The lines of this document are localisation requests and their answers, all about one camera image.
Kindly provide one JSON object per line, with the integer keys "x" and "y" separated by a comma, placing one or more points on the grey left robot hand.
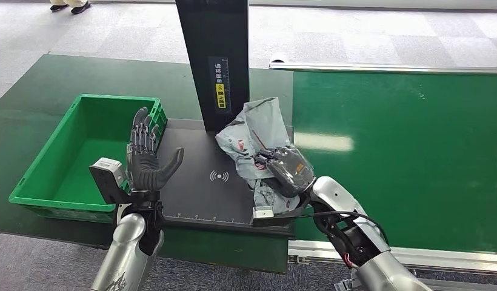
{"x": 143, "y": 168}

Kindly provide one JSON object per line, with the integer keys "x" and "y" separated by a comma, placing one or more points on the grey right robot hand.
{"x": 288, "y": 170}

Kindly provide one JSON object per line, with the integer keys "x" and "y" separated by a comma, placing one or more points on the grey plastic mailer package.
{"x": 252, "y": 128}

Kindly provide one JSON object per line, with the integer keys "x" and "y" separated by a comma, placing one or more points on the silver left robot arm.
{"x": 126, "y": 249}

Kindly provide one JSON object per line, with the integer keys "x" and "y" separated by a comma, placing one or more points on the black inbound scanner machine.
{"x": 216, "y": 60}

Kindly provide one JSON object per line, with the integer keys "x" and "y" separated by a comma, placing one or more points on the green plastic crate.
{"x": 84, "y": 132}

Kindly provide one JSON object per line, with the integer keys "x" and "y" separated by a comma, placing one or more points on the dark green work table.
{"x": 39, "y": 80}

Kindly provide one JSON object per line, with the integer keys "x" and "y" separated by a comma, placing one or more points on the person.
{"x": 72, "y": 6}

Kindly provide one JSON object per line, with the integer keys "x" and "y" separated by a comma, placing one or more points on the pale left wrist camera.
{"x": 108, "y": 170}

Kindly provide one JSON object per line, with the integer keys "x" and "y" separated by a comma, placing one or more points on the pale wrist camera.
{"x": 263, "y": 213}
{"x": 108, "y": 170}

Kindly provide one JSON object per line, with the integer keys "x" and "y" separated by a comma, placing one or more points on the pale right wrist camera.
{"x": 263, "y": 213}

